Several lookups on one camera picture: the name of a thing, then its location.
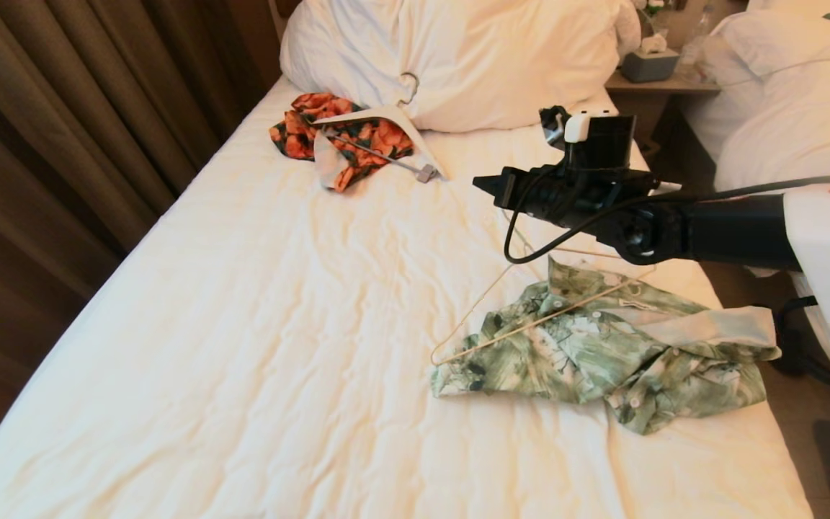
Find clear plastic bottle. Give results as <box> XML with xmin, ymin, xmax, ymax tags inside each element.
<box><xmin>678</xmin><ymin>11</ymin><xmax>713</xmax><ymax>68</ymax></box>

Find white sheeted bed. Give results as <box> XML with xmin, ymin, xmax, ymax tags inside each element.
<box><xmin>0</xmin><ymin>76</ymin><xmax>812</xmax><ymax>519</ymax></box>

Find white hanger with metal bar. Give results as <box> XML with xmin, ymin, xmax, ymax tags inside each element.
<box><xmin>312</xmin><ymin>71</ymin><xmax>450</xmax><ymax>183</ymax></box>

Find white duvet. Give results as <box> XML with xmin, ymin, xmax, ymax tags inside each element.
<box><xmin>682</xmin><ymin>61</ymin><xmax>830</xmax><ymax>192</ymax></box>

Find brown curtain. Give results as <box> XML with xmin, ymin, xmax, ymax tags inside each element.
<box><xmin>0</xmin><ymin>0</ymin><xmax>272</xmax><ymax>390</ymax></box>

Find cream wire clothes hanger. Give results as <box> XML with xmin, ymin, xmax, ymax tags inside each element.
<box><xmin>429</xmin><ymin>208</ymin><xmax>659</xmax><ymax>367</ymax></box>

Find small potted plant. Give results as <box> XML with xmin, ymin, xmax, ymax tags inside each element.
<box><xmin>631</xmin><ymin>0</ymin><xmax>668</xmax><ymax>37</ymax></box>

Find orange floral garment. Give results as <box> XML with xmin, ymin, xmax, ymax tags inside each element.
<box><xmin>269</xmin><ymin>92</ymin><xmax>416</xmax><ymax>194</ymax></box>

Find white pillow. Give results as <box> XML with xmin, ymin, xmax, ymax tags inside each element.
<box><xmin>703</xmin><ymin>0</ymin><xmax>830</xmax><ymax>80</ymax></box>
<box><xmin>280</xmin><ymin>0</ymin><xmax>639</xmax><ymax>134</ymax></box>

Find wooden nightstand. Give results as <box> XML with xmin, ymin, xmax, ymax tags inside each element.
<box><xmin>606</xmin><ymin>68</ymin><xmax>721</xmax><ymax>145</ymax></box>

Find green floral print shirt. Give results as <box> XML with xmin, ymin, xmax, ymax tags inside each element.
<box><xmin>431</xmin><ymin>257</ymin><xmax>782</xmax><ymax>436</ymax></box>

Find brown wooden headboard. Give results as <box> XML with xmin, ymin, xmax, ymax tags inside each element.
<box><xmin>271</xmin><ymin>0</ymin><xmax>304</xmax><ymax>37</ymax></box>

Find grey tissue box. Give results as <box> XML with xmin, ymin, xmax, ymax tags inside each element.
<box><xmin>622</xmin><ymin>32</ymin><xmax>680</xmax><ymax>82</ymax></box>

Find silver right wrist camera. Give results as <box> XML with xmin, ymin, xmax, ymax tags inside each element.
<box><xmin>540</xmin><ymin>106</ymin><xmax>637</xmax><ymax>174</ymax></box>

